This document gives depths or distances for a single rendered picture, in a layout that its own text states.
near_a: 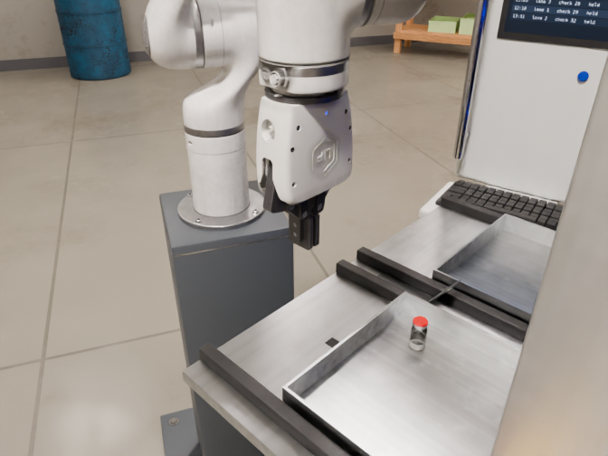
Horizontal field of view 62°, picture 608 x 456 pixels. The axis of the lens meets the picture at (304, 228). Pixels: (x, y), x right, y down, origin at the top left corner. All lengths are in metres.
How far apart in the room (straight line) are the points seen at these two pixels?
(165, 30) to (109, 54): 5.07
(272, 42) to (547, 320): 0.31
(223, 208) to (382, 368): 0.51
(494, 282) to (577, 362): 0.62
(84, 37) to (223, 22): 5.03
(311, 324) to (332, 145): 0.34
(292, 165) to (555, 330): 0.28
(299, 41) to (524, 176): 1.03
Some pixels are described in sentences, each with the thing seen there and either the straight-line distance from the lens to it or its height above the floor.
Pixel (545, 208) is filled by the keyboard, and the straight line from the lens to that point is 1.31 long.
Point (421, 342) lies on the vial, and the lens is 0.73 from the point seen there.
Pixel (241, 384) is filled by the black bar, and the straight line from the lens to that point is 0.67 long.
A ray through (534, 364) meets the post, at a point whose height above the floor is 1.19.
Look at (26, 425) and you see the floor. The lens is 1.98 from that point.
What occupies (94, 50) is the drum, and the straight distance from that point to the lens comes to 5.96.
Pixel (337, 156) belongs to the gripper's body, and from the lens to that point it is 0.52.
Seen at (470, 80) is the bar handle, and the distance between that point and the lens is 1.31.
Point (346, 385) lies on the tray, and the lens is 0.69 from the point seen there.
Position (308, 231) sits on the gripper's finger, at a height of 1.11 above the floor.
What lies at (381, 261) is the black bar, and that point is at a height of 0.90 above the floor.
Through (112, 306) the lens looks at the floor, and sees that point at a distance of 2.34.
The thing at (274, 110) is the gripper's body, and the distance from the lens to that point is 0.47.
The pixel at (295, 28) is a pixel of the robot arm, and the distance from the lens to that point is 0.45.
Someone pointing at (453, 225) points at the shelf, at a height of 0.88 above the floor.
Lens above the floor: 1.39
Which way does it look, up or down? 30 degrees down
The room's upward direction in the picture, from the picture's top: straight up
